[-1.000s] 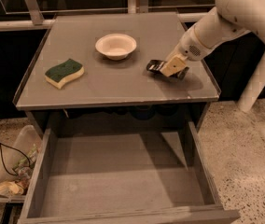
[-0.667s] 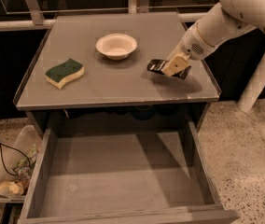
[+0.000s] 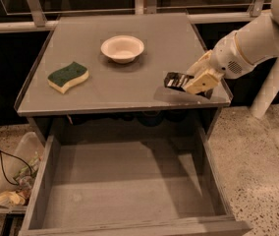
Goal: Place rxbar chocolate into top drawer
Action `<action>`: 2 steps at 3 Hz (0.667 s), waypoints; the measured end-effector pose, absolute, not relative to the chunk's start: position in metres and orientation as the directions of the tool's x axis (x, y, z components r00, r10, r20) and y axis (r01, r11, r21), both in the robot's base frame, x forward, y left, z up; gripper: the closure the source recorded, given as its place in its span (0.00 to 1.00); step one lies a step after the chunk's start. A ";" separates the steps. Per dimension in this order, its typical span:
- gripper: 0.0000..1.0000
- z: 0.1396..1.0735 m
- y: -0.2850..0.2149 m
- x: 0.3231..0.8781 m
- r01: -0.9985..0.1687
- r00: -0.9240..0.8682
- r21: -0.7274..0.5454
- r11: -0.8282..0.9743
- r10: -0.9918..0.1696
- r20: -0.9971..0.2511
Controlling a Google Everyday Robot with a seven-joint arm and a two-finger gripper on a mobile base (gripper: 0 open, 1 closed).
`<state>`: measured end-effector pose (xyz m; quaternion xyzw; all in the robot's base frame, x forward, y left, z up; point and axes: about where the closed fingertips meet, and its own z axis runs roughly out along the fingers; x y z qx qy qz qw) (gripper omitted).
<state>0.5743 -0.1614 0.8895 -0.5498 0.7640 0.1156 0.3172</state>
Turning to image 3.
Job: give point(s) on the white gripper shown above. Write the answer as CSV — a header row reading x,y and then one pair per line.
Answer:
x,y
228,57

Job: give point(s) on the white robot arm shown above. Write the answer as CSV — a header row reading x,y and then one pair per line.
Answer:
x,y
259,39

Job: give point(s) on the grey cabinet with top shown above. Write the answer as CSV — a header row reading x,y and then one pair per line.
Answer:
x,y
170,44

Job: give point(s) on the open grey top drawer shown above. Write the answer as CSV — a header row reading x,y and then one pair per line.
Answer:
x,y
144,185

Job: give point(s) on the white bowl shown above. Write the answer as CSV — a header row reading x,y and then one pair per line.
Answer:
x,y
122,49

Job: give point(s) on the green and yellow sponge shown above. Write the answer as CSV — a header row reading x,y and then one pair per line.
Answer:
x,y
68,77

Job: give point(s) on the clear plastic trash bin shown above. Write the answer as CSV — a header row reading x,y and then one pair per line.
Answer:
x,y
20,172

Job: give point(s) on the white diagonal post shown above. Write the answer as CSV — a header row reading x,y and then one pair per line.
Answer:
x,y
267,93

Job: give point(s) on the metal railing frame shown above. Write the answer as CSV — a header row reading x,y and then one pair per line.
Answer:
x,y
36,15

